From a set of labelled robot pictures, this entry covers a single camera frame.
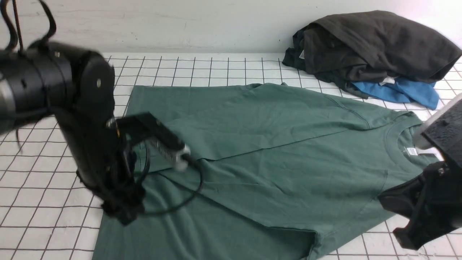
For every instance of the green long-sleeve top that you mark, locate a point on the green long-sleeve top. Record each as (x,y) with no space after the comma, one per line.
(289,173)

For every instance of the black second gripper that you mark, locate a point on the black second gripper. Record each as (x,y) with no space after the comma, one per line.
(431,200)

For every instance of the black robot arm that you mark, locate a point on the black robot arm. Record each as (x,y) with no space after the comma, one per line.
(50,76)

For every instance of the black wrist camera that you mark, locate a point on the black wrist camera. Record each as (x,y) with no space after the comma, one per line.
(145,127)

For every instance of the dark grey-brown garment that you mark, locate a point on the dark grey-brown garment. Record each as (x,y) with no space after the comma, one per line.
(370,46)

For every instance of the blue garment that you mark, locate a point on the blue garment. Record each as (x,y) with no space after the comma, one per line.
(401,90)

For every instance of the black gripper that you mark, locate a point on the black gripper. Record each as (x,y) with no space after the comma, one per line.
(105,162)

